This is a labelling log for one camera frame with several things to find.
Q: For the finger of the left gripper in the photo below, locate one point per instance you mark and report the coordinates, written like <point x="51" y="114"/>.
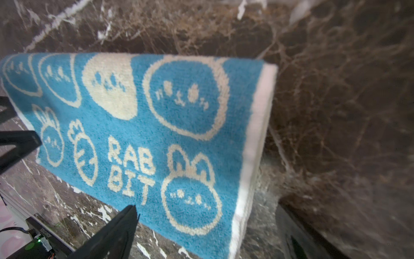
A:
<point x="23" y="142"/>
<point x="7" y="110"/>

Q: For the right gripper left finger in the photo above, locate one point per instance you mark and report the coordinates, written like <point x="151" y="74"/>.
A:
<point x="114" y="240"/>

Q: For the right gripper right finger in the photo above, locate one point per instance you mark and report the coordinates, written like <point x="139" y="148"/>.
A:
<point x="299" y="240"/>

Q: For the blue bunny print towel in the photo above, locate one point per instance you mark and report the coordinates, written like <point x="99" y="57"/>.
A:
<point x="179" y="137"/>

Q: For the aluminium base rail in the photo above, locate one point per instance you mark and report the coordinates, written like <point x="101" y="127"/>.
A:
<point x="58" y="248"/>

